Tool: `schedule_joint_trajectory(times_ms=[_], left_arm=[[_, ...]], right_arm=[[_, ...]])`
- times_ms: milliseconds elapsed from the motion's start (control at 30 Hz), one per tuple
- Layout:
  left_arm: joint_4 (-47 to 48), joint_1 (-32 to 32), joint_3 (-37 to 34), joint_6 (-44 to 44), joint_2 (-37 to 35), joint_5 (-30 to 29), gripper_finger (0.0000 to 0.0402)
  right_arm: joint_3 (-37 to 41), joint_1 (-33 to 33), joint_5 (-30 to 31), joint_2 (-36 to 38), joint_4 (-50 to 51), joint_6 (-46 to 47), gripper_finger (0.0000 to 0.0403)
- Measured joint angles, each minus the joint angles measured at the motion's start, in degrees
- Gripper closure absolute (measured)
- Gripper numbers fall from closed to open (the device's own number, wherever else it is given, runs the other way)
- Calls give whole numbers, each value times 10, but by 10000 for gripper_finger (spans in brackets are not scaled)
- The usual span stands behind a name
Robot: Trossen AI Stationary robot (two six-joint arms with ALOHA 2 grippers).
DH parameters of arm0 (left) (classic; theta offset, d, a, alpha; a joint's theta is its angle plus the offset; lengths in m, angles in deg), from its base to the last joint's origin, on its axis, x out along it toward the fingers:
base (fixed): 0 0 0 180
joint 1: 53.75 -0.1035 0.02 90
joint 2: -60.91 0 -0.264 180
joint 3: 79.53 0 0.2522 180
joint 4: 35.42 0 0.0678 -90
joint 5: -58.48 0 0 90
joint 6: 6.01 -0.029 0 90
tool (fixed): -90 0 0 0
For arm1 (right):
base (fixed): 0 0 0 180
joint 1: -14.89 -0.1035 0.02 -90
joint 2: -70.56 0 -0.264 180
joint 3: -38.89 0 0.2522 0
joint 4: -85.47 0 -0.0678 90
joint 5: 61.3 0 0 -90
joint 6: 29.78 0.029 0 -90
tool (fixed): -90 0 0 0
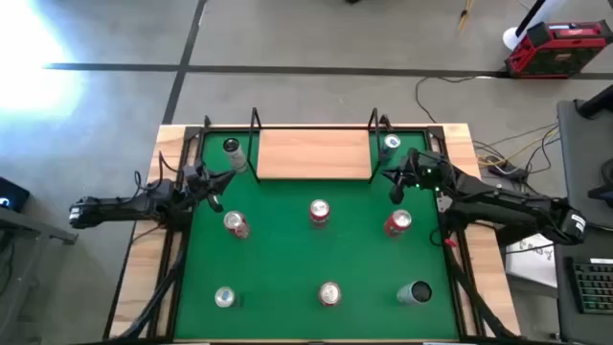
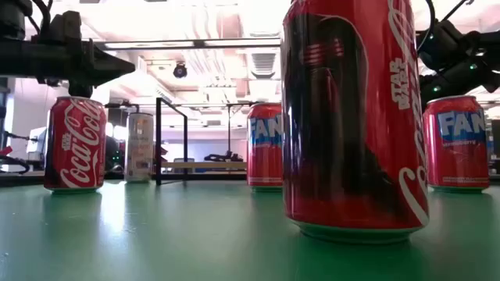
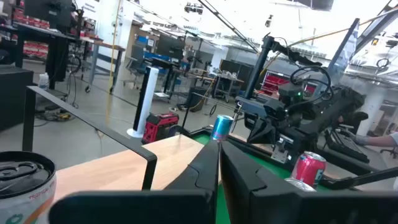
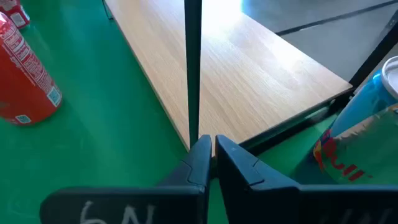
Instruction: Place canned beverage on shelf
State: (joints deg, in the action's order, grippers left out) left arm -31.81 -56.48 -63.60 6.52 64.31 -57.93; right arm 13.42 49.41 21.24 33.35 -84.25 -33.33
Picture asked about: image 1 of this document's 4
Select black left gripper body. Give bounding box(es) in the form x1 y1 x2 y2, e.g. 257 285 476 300
181 172 215 207

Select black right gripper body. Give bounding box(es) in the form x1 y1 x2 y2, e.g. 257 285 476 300
404 166 449 195

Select white Celsius can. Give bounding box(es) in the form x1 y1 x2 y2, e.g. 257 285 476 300
396 280 434 307
222 137 249 174

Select Coca-Cola can white script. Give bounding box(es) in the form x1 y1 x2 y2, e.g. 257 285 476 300
222 210 252 241

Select red soda can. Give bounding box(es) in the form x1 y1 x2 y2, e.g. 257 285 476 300
382 208 414 239

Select blue silver Red Bull can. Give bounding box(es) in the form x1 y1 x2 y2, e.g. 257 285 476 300
214 286 242 309
380 133 402 162

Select red Fanta can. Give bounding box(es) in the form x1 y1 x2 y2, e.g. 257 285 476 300
308 198 331 229

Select Coca-Cola can dark figure print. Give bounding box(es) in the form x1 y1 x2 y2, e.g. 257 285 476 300
317 281 343 308

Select green table mat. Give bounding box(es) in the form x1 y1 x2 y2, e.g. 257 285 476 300
172 129 460 341

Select white paper sign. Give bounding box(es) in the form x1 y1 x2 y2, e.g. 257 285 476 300
505 233 559 288

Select grey desk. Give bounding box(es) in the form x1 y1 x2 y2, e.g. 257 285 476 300
556 99 613 230

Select white floor stand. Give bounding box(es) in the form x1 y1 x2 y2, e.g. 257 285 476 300
502 0 569 52

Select yellow sticks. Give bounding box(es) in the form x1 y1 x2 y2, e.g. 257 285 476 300
457 0 476 34

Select red black tool box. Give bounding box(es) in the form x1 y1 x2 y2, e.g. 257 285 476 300
504 18 613 80

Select black device blue light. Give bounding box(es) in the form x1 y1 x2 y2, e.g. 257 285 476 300
0 175 31 214

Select grey side table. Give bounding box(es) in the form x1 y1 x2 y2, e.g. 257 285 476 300
0 205 80 345

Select black computer keyboard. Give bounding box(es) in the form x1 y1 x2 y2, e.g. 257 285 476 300
566 257 613 316

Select dark desk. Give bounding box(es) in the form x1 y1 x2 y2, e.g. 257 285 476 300
553 224 613 345

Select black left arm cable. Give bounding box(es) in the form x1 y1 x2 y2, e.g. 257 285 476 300
132 150 186 193

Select black floor cable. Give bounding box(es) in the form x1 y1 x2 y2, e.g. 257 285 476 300
414 75 485 125

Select wooden shelf black metal frame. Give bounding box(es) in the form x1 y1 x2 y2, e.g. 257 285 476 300
246 106 395 185

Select yellow cable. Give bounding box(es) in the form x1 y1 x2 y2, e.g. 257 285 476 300
478 125 560 168

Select black metal table frame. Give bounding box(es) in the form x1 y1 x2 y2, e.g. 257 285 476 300
102 114 521 345

